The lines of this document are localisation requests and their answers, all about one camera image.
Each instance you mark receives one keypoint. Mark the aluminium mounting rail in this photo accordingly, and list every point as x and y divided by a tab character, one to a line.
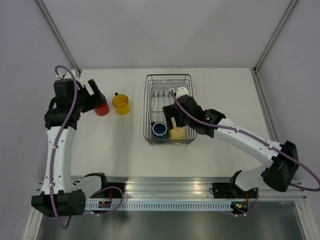
190	189

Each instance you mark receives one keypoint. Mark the pale yellow mug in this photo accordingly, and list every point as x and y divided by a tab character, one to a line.
177	133

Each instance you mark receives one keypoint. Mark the clear glass left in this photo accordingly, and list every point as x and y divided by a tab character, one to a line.
157	85

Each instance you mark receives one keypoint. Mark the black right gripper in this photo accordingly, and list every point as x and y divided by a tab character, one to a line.
169	111

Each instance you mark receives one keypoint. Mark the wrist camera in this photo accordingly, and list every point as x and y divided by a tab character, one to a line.
62	74
179	92

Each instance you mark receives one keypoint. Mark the red mug black handle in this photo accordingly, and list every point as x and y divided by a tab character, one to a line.
102	110

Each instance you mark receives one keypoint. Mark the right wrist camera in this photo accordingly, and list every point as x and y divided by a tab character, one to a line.
179	92

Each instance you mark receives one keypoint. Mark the yellow mug black handle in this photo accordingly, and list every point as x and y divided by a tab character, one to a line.
121	104

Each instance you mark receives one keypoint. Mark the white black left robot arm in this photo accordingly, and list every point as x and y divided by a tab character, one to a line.
58	195

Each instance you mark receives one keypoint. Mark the aluminium frame post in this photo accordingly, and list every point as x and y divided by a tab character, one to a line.
275	34
44	11

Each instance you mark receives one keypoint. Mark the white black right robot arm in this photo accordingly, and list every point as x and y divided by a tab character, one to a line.
276	170

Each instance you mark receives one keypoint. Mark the blue mug black handle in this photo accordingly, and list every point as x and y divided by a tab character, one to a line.
159	130

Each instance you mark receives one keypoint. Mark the clear glass right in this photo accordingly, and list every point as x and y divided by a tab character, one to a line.
180	83

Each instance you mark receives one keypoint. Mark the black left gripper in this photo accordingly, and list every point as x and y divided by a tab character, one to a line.
94	100

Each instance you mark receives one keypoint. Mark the black wire dish rack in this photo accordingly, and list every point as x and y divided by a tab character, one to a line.
161	119

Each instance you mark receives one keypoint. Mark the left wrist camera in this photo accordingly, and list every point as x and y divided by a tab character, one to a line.
62	74

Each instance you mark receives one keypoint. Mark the left aluminium frame post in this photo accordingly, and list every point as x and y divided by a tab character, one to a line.
44	11

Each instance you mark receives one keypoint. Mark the white slotted cable duct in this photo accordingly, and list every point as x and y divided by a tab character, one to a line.
221	206

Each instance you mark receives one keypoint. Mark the right aluminium frame post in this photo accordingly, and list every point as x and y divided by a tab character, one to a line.
275	34

